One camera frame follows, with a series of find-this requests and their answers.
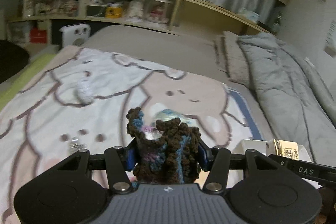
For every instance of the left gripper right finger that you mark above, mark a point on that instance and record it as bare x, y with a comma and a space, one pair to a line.
216, 161

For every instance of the brown blue crochet scrunchie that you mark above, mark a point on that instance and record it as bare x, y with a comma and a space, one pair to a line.
167, 150

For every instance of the yellow card box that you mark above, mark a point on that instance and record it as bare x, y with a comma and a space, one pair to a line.
282, 148

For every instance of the wooden headboard shelf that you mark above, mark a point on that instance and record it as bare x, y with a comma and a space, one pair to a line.
198, 18

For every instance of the dark brown cushion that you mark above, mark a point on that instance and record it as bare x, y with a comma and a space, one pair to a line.
13, 59

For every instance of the red box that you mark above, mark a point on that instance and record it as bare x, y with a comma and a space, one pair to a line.
38, 36

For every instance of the doll display case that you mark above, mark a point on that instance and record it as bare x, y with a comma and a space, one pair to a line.
135, 10
159, 11

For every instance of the yellow container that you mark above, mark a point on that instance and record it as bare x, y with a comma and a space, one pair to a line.
114, 10

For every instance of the grey duvet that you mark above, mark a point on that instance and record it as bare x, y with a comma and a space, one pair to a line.
296, 102

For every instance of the white knit scrunchie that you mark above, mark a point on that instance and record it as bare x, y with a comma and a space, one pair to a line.
84, 91

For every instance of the green mat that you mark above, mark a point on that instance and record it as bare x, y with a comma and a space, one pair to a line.
12, 86

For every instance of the white face heater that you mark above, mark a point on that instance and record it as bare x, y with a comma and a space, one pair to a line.
76, 34

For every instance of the tissue box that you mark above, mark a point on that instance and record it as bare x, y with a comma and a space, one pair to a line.
250, 15

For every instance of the white cardboard tray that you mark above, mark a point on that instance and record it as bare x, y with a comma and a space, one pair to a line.
259, 145

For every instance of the cartoon print blanket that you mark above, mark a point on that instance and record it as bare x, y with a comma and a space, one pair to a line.
38, 123

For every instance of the beige fuzzy pillow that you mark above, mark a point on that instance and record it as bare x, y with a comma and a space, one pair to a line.
231, 59

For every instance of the twisted rope tassel charm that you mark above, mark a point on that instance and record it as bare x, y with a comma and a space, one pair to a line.
75, 145

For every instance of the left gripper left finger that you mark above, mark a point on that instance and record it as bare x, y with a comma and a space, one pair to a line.
118, 161

